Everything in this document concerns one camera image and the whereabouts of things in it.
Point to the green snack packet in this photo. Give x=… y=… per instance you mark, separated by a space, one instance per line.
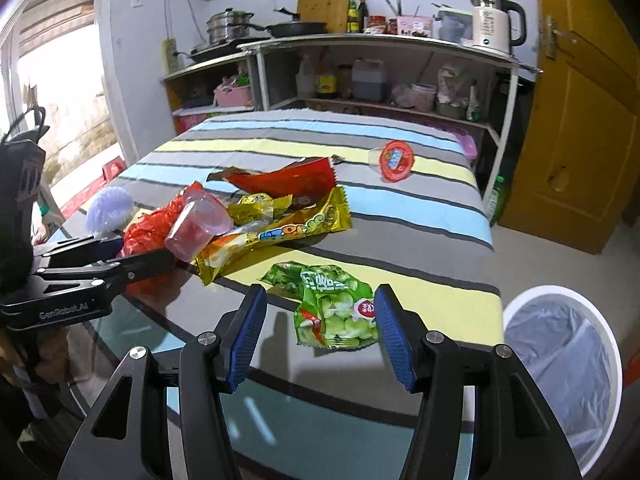
x=330 y=310

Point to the white plastic bag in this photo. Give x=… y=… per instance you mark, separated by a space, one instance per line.
x=452 y=82

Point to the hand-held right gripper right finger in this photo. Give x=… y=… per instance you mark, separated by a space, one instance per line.
x=395 y=340

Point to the clear plastic cup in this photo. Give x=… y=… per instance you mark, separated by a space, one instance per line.
x=195 y=230

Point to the striped tablecloth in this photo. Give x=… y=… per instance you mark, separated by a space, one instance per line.
x=410 y=220

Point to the wooden cutting board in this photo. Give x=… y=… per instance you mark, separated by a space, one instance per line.
x=325 y=0

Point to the white electric kettle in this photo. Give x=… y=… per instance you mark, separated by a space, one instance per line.
x=490 y=25

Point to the black frying pan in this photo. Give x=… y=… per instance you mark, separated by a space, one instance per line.
x=300 y=28

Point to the green bowl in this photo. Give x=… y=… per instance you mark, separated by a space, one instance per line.
x=450 y=110

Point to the red lid plastic cup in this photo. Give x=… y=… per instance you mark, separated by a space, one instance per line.
x=396 y=160

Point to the black cooktop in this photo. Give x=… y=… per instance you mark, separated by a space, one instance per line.
x=215 y=51

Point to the pink basket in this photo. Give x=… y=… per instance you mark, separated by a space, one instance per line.
x=232 y=97

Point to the wall power strip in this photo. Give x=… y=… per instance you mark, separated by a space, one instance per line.
x=170 y=55

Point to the dark torn wrapper strip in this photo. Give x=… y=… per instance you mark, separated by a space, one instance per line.
x=340 y=159

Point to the yellow wooden door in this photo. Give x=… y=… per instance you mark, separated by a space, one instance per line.
x=590 y=110

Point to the white plastic bottle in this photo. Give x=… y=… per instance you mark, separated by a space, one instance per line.
x=305 y=82

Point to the chopsticks bundle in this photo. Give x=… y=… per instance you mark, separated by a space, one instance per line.
x=397 y=6

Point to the white trash bin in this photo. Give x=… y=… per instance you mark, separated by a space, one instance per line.
x=550 y=292

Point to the large white shelf unit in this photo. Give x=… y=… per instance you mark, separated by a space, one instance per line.
x=375 y=40

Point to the red stool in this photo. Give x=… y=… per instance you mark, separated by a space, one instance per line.
x=114 y=169

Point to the clear plastic container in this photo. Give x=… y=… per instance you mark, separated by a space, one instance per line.
x=452 y=26

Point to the steel steamer pot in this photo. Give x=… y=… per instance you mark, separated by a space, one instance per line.
x=227 y=27

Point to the pink box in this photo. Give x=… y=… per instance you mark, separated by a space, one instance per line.
x=414 y=26

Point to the pink plastic bag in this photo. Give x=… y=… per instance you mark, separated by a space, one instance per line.
x=401 y=96

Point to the white plastic tub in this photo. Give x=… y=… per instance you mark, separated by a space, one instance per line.
x=424 y=97

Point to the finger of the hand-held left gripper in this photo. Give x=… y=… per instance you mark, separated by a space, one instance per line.
x=155 y=260
x=112 y=246

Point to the dark sauce bottle yellow label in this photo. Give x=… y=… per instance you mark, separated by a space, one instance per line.
x=353 y=17

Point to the small white shelf unit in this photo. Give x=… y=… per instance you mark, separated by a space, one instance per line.
x=210 y=65

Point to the red jar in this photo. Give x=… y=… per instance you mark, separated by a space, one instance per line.
x=377 y=24

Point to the clear plastic bin liner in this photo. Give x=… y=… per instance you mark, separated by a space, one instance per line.
x=560 y=360

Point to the red plastic bag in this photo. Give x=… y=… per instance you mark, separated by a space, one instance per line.
x=150 y=225

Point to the small green white bottle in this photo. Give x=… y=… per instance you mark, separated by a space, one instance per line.
x=474 y=102

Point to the small yellow candy wrapper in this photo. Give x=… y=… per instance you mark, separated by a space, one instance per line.
x=255 y=207

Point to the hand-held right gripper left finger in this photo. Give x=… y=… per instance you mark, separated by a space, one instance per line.
x=245 y=340

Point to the purple bristle ball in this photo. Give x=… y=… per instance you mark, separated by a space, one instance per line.
x=107 y=207

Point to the yellow snack wrapper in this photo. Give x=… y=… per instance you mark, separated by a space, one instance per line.
x=300 y=227

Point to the red snack wrapper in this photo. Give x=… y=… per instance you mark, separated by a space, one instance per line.
x=285 y=180

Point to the oil bottle yellow label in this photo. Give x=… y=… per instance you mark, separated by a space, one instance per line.
x=326 y=82

